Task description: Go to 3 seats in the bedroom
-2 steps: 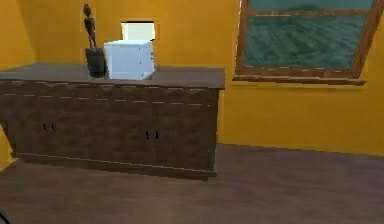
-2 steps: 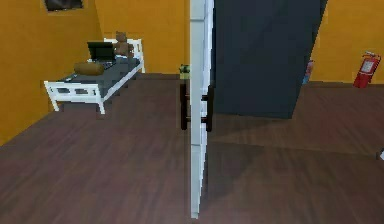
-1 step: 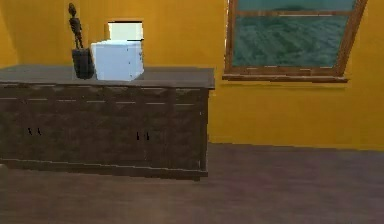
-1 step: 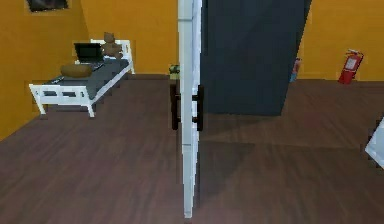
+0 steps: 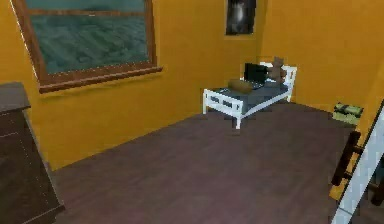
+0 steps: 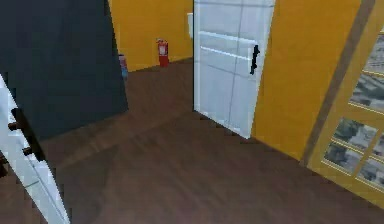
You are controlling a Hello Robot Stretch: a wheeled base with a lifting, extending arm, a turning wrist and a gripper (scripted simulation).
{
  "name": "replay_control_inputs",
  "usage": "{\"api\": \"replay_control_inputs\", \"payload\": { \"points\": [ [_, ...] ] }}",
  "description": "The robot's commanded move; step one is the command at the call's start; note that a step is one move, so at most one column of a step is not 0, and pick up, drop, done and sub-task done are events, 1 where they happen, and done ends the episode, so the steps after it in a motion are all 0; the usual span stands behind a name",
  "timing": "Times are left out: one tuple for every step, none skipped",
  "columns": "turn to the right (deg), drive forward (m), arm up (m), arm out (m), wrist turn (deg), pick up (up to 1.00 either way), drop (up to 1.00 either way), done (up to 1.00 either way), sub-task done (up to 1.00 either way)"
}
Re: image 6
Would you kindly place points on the white room door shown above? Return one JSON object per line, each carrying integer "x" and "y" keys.
{"x": 223, "y": 73}

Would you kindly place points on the red fire extinguisher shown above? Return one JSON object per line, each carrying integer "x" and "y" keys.
{"x": 163, "y": 53}

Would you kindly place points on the small blue and pink can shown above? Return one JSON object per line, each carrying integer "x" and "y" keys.
{"x": 123, "y": 65}

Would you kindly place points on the yellow framed window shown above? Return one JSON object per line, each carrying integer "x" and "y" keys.
{"x": 360, "y": 133}

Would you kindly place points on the white wall box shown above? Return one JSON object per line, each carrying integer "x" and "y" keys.
{"x": 190, "y": 25}

